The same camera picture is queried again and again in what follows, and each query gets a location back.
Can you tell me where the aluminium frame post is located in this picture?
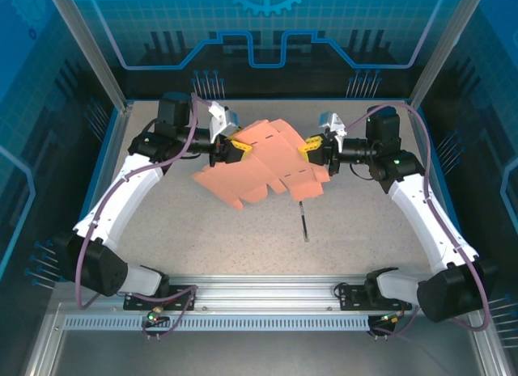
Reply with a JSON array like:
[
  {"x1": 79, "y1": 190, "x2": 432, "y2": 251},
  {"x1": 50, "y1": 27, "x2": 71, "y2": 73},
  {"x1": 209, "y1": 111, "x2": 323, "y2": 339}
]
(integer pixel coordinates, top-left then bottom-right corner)
[
  {"x1": 44, "y1": 0, "x2": 134, "y2": 114},
  {"x1": 405, "y1": 0, "x2": 475, "y2": 113}
]

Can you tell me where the black pen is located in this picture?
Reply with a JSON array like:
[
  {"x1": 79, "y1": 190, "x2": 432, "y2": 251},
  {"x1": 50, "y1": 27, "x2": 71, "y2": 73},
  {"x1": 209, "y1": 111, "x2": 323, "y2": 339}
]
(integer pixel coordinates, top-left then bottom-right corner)
[{"x1": 298, "y1": 201, "x2": 312, "y2": 243}]

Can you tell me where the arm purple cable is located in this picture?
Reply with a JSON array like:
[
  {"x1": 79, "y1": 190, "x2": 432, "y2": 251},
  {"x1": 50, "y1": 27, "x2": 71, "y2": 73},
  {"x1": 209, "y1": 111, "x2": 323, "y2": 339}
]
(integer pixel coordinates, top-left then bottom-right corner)
[
  {"x1": 75, "y1": 91, "x2": 214, "y2": 340},
  {"x1": 343, "y1": 100, "x2": 493, "y2": 339}
]

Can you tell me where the aluminium front frame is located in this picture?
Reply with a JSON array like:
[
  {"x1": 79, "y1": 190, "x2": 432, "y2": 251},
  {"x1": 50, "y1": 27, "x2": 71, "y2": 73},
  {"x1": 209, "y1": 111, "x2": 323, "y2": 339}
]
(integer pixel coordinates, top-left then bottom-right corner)
[{"x1": 23, "y1": 302, "x2": 511, "y2": 376}]

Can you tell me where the aluminium side rail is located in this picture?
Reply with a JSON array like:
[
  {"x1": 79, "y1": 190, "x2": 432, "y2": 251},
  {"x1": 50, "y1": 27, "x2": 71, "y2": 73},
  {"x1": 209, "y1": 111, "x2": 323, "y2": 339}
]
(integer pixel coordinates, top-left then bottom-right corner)
[
  {"x1": 405, "y1": 100, "x2": 466, "y2": 282},
  {"x1": 66, "y1": 102, "x2": 134, "y2": 283}
]

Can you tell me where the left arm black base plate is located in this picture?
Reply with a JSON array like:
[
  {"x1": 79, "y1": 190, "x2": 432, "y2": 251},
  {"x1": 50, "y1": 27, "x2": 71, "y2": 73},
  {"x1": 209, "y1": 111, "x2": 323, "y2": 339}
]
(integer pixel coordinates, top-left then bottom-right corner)
[{"x1": 122, "y1": 284, "x2": 198, "y2": 312}]

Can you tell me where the aluminium mounting rail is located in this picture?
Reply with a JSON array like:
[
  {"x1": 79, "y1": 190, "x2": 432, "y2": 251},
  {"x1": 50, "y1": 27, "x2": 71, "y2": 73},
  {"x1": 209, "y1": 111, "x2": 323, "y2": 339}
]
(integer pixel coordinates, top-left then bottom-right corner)
[{"x1": 52, "y1": 273, "x2": 485, "y2": 312}]

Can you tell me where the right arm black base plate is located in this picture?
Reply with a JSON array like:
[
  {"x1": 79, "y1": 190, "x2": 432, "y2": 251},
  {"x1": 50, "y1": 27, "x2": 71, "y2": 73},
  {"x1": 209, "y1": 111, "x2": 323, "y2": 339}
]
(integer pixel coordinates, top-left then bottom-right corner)
[{"x1": 337, "y1": 284, "x2": 413, "y2": 312}]

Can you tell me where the orange paper box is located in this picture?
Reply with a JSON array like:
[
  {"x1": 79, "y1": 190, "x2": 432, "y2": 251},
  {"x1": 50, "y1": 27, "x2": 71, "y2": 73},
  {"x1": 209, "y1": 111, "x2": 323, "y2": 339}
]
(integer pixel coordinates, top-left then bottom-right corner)
[{"x1": 192, "y1": 117, "x2": 331, "y2": 210}]

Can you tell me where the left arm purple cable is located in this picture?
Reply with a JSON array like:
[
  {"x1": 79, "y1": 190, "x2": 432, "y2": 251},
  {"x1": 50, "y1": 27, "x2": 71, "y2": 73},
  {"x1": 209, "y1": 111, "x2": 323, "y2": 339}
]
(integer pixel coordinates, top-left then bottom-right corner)
[{"x1": 75, "y1": 91, "x2": 214, "y2": 340}]

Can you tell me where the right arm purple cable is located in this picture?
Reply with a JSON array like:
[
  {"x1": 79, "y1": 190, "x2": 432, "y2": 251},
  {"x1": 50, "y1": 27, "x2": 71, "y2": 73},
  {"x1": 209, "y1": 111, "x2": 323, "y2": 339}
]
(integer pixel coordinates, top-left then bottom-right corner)
[{"x1": 343, "y1": 100, "x2": 493, "y2": 339}]

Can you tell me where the slotted grey cable duct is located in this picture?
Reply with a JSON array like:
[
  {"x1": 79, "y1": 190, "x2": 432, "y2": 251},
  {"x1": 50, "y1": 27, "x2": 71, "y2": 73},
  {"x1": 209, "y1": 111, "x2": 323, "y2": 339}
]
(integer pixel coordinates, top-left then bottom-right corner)
[{"x1": 63, "y1": 315, "x2": 372, "y2": 332}]

